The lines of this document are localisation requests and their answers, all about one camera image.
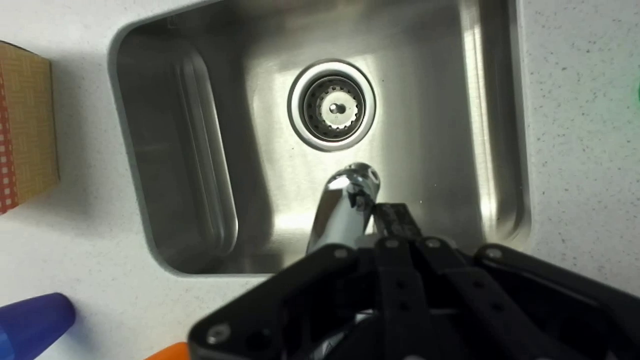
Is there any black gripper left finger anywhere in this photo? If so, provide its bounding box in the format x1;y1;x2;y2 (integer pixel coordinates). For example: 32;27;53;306
188;243;385;360

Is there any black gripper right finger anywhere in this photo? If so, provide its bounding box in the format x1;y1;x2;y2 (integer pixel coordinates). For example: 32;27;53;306
370;201;640;360

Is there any chrome sink faucet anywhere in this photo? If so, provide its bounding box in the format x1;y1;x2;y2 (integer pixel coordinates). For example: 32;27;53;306
305;160;385;256

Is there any orange plastic cup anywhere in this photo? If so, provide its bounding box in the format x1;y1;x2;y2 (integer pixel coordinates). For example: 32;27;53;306
144;341;192;360

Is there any stainless steel sink basin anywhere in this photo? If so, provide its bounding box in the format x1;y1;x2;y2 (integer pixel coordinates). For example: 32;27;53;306
106;0;533;279

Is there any metal sink drain strainer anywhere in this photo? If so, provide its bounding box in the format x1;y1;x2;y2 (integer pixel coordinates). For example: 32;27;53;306
286;59;380;154

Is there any blue plastic cup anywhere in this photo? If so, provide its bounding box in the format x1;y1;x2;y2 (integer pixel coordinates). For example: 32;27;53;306
0;291;78;360

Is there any red checkered cardboard basket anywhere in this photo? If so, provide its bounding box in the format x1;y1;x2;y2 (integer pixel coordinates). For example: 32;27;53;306
0;39;62;216

